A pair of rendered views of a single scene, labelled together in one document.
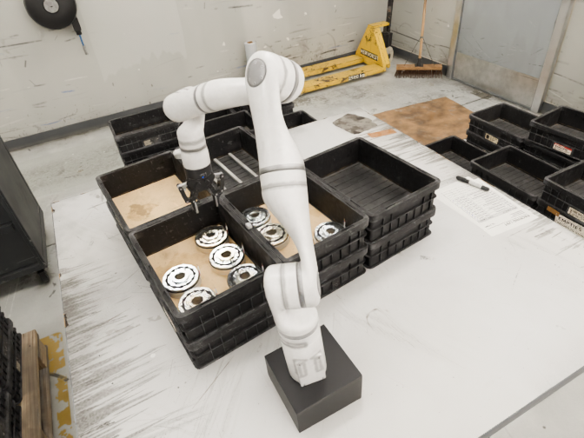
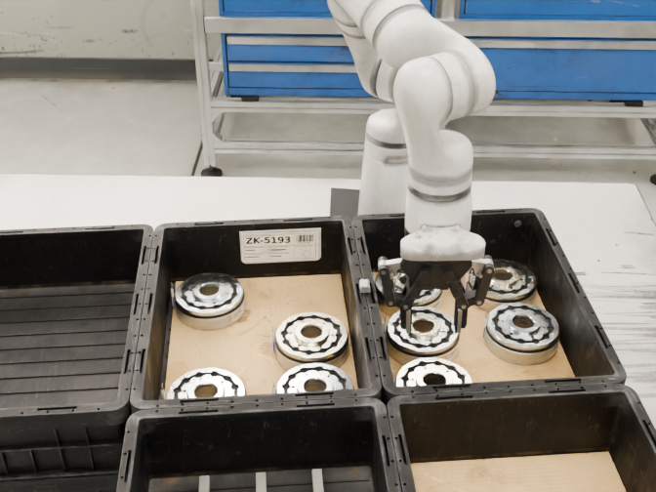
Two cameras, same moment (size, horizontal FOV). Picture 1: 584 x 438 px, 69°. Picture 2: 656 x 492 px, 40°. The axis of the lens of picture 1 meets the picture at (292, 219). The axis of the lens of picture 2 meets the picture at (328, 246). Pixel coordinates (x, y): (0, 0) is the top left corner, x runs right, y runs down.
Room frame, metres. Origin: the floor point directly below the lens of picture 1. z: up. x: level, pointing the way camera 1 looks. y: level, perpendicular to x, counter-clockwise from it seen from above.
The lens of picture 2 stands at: (1.87, 0.51, 1.68)
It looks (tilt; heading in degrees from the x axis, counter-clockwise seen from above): 34 degrees down; 206
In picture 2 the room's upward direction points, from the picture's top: straight up
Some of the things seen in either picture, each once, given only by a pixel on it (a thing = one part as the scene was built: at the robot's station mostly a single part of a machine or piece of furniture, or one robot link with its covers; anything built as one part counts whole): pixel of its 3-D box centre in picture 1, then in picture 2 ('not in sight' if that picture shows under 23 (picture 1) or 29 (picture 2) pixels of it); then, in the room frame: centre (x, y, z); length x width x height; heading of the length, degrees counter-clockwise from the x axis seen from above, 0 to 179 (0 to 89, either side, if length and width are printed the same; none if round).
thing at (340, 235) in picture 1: (290, 209); (255, 305); (1.04, 0.00, 0.92); 0.40 x 0.30 x 0.02; 30
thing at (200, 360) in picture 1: (212, 288); not in sight; (0.89, 0.26, 0.76); 0.40 x 0.30 x 0.12; 30
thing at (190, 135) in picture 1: (189, 118); (434, 125); (1.04, 0.24, 1.24); 0.09 x 0.07 x 0.15; 143
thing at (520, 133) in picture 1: (505, 144); not in sight; (2.29, -1.37, 0.31); 0.40 x 0.30 x 0.34; 24
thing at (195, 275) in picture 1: (180, 277); (522, 325); (0.85, 0.33, 0.86); 0.10 x 0.10 x 0.01
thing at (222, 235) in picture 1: (211, 235); (433, 384); (1.02, 0.26, 0.86); 0.10 x 0.10 x 0.01
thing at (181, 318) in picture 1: (201, 250); (472, 295); (0.89, 0.26, 0.92); 0.40 x 0.30 x 0.02; 30
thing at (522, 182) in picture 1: (513, 195); not in sight; (1.76, -1.17, 0.31); 0.40 x 0.30 x 0.34; 24
